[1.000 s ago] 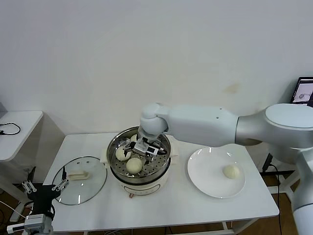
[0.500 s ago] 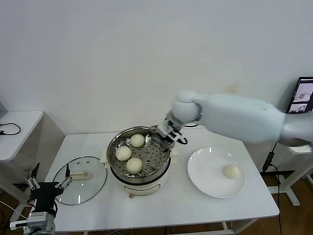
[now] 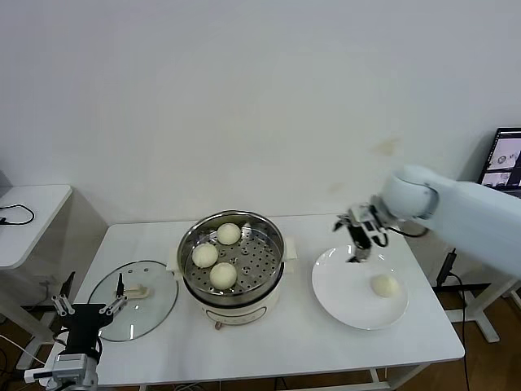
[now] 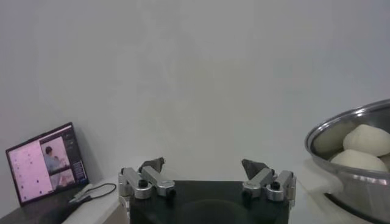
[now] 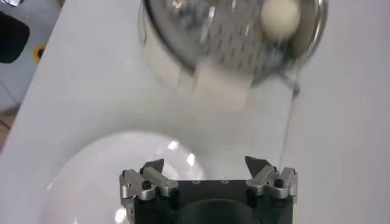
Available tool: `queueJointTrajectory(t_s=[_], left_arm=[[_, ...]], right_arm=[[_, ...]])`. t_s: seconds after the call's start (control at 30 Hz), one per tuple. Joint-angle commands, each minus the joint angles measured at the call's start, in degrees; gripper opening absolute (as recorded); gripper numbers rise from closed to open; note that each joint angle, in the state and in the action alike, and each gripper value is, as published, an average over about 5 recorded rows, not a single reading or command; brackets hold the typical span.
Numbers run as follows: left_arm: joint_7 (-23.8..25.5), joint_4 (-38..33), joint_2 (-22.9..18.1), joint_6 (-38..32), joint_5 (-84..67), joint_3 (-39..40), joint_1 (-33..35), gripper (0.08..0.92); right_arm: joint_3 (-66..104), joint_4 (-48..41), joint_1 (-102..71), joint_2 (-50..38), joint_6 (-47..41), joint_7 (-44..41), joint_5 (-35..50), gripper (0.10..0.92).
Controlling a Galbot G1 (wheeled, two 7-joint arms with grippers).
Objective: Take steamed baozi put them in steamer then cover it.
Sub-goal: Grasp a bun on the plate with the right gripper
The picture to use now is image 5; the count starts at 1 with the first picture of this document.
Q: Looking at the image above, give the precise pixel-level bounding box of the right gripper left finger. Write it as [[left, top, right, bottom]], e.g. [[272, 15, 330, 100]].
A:
[[119, 158, 180, 214]]

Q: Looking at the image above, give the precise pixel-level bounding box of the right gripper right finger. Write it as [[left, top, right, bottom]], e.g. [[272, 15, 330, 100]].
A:
[[245, 155, 299, 204]]

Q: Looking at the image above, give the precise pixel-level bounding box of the white steamed baozi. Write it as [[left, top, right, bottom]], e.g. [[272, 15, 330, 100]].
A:
[[260, 0, 302, 40]]

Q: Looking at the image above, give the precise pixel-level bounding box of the steel steamer basket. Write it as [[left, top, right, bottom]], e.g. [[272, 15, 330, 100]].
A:
[[138, 0, 329, 88]]

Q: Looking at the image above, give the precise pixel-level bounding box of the white round plate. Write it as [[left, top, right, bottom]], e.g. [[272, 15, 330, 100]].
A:
[[38, 130, 208, 224]]

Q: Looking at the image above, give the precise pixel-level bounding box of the black rounded robot part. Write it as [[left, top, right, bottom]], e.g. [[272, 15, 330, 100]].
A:
[[0, 10, 31, 65]]

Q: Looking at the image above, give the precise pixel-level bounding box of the yellow ring button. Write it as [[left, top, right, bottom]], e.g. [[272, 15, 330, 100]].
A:
[[32, 44, 47, 65]]

